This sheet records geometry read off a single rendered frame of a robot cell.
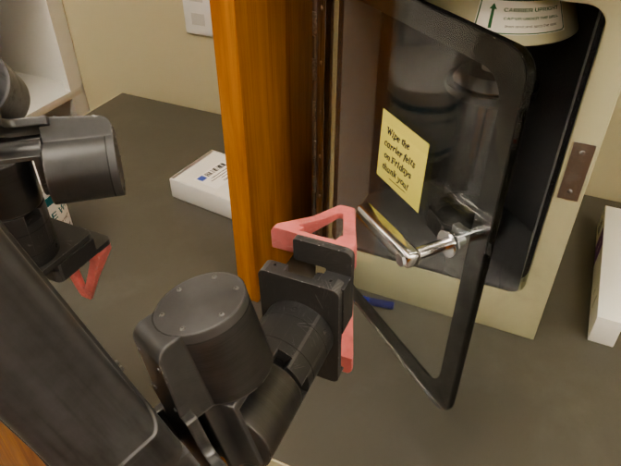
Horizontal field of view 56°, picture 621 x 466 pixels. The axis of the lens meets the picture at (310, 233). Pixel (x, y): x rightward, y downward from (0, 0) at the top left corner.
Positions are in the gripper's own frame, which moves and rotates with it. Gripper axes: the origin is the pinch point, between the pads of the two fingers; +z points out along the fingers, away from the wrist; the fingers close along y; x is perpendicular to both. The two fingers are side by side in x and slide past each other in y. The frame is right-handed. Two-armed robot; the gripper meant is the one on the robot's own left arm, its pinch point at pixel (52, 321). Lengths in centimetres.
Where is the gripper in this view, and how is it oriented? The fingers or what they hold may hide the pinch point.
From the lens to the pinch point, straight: 65.4
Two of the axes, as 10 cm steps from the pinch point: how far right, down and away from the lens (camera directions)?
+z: -0.1, 7.9, 6.1
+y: 4.2, -5.5, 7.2
